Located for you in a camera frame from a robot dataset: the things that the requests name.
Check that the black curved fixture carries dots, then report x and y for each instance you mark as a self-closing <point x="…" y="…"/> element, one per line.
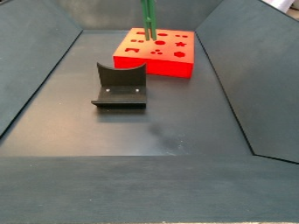
<point x="122" y="87"/>

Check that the red block with shaped holes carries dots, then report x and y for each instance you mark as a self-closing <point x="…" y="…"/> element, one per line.
<point x="167" y="56"/>

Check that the green three prong object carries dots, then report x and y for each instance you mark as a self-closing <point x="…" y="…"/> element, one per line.
<point x="148" y="19"/>

